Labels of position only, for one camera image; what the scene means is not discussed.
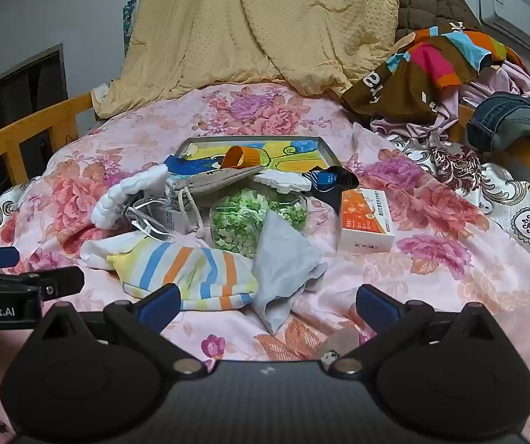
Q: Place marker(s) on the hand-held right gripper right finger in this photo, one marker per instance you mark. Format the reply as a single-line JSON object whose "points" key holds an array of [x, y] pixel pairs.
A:
{"points": [[376, 307]]}

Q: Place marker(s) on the dark louvred cabinet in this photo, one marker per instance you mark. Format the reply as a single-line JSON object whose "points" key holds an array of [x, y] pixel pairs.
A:
{"points": [[24, 88]]}

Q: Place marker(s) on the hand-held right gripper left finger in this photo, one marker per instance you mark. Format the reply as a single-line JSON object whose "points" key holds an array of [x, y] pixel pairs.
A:
{"points": [[158, 307]]}

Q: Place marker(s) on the blue jeans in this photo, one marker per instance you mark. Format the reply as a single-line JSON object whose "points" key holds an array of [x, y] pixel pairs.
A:
{"points": [[510, 120]]}

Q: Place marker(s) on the grey tray with cartoon print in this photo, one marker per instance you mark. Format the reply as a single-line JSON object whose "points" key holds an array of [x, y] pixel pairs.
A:
{"points": [[288, 145]]}

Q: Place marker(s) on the small white box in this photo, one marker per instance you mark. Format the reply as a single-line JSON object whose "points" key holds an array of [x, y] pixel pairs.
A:
{"points": [[170, 219]]}

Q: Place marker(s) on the small white cloth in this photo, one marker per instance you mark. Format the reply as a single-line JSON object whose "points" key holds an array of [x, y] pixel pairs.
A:
{"points": [[101, 95]]}

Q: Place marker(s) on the teal patterned cloth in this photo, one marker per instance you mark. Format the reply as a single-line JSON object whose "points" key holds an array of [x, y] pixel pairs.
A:
{"points": [[128, 14]]}

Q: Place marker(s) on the grey cloth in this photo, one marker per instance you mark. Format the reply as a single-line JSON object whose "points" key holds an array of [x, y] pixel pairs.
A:
{"points": [[283, 268]]}

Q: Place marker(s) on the pastel striped cloth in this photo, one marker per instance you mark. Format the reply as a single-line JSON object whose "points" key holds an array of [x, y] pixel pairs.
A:
{"points": [[186, 273]]}

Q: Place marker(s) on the brown quilted jacket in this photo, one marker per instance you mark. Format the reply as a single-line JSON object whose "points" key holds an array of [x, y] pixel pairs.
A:
{"points": [[427, 0]]}

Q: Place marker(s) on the orange and white box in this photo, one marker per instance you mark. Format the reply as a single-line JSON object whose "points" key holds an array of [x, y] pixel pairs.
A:
{"points": [[367, 222]]}

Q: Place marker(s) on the orange band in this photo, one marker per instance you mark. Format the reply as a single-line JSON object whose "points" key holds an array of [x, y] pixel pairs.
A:
{"points": [[242, 156]]}

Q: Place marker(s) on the yellow dotted blanket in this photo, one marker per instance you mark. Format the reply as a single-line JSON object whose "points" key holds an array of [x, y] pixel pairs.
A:
{"points": [[255, 32]]}

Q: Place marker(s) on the white quilted cloth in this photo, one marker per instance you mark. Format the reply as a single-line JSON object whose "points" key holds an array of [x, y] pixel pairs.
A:
{"points": [[121, 194]]}

